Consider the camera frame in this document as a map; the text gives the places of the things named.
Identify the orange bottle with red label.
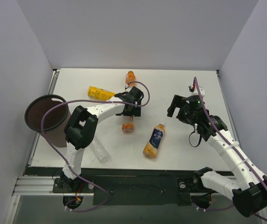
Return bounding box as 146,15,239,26
122,116,135,133

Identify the yellow label bottle blue cap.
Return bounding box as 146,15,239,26
87,86,115,101

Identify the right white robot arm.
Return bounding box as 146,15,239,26
167,95,267,217

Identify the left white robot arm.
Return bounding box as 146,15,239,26
61,86,144,192

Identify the brown round bin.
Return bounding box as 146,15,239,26
24,94,71,148

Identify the small orange bottle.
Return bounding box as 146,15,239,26
125,71,136,90

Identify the blue label tea bottle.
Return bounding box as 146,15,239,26
143,124,165,159

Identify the clear empty plastic bottle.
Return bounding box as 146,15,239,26
91,138,110,163

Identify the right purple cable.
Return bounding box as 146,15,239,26
191,77,267,222

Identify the purple cable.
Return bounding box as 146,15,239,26
191,77,267,222
41,81,151,213

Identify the aluminium table edge rail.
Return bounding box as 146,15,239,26
216,70,264,194

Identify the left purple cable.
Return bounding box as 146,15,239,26
41,81,151,213

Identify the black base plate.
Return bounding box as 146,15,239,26
53,168,209,206

